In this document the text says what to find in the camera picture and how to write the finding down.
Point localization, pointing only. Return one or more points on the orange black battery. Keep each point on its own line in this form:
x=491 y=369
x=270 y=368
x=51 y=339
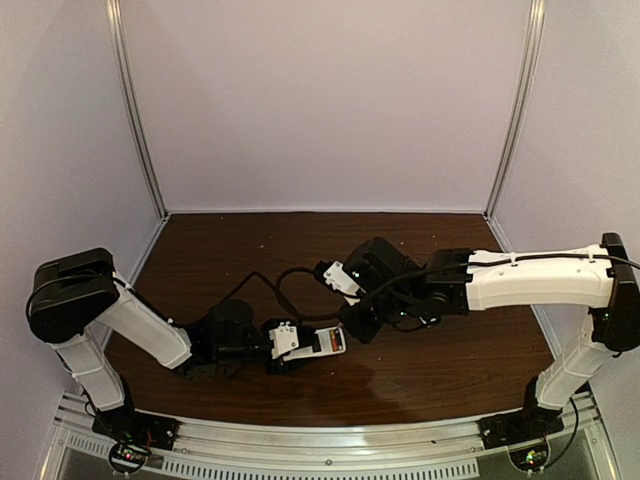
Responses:
x=337 y=339

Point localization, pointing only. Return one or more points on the right aluminium corner post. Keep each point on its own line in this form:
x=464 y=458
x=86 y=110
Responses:
x=530 y=57

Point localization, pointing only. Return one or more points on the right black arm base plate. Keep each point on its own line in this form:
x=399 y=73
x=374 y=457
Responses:
x=518 y=426

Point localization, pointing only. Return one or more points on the right round circuit board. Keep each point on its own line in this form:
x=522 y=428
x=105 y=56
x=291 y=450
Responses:
x=530 y=457

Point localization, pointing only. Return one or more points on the aluminium corner post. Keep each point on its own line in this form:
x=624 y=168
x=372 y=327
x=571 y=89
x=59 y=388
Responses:
x=530 y=57
x=115 y=22

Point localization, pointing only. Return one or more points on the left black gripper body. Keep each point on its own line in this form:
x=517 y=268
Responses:
x=273 y=362

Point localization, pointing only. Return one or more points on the left aluminium corner post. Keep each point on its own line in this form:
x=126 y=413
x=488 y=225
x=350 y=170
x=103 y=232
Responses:
x=115 y=22

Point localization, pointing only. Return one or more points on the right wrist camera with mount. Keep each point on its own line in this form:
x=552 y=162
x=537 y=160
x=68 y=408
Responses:
x=332 y=275

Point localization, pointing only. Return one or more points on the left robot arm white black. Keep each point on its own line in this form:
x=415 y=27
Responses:
x=74 y=293

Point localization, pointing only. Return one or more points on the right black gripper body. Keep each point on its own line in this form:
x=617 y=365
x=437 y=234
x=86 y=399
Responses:
x=353 y=320

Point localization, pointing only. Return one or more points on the round circuit board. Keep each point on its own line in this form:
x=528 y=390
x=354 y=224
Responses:
x=530 y=457
x=127 y=459

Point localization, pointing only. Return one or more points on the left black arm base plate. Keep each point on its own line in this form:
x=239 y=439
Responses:
x=136 y=428

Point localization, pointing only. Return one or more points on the white remote control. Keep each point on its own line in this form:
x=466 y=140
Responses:
x=322 y=342

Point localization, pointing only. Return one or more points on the left round circuit board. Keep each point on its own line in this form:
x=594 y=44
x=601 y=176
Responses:
x=127 y=459

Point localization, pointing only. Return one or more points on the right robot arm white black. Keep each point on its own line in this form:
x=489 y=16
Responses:
x=380 y=284

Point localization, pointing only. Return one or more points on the front aluminium rail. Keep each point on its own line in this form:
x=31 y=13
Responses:
x=450 y=449

